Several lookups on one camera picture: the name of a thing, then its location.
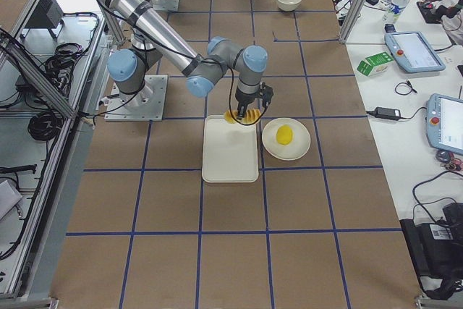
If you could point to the yellow lemon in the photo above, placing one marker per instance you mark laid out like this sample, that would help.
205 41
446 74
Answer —
284 135

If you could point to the teach pendant tablet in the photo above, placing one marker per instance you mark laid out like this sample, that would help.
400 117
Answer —
412 52

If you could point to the cream plate under lemon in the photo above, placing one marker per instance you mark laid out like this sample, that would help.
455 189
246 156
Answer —
296 149

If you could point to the white rectangular tray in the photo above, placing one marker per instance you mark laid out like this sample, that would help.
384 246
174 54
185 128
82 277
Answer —
230 152

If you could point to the plastic water bottle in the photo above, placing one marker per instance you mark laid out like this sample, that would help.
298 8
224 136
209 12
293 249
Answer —
394 10

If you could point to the black power adapter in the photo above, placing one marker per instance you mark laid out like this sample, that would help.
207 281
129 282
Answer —
387 113

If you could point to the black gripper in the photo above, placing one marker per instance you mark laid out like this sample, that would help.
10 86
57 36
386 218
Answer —
243 102

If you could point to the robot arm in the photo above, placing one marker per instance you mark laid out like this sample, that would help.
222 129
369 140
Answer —
202 72

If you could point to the green white box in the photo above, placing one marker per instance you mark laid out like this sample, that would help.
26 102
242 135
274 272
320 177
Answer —
375 64

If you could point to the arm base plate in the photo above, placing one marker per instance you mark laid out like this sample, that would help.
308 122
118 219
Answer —
165 5
145 105

